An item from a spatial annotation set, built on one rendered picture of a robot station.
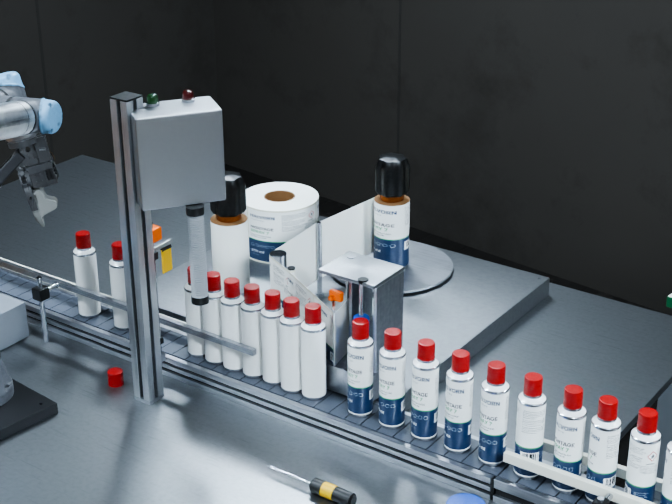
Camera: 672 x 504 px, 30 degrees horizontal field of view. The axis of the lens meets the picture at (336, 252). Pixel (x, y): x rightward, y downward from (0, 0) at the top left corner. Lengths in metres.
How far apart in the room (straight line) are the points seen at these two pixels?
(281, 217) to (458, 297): 0.49
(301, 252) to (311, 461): 0.61
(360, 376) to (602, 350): 0.68
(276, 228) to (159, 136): 0.79
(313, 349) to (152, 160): 0.49
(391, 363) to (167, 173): 0.56
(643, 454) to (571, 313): 0.90
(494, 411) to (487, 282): 0.80
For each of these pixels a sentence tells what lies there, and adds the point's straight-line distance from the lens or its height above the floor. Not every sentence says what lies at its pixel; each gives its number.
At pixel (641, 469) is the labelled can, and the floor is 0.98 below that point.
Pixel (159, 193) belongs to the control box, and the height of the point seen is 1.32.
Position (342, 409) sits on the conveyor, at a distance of 2.55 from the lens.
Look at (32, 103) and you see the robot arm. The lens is 2.78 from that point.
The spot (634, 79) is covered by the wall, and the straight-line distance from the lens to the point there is 4.76.
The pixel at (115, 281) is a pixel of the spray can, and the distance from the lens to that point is 2.84.
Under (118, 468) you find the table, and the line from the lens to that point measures 2.51.
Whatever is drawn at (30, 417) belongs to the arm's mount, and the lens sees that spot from 2.66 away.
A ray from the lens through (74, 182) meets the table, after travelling 3.92.
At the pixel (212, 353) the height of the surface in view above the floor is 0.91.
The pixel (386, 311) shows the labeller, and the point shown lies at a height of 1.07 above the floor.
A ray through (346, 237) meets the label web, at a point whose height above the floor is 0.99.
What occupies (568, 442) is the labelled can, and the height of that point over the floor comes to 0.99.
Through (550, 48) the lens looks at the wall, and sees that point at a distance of 4.93.
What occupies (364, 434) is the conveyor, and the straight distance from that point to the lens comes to 2.49.
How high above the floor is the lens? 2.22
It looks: 24 degrees down
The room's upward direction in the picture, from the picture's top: straight up
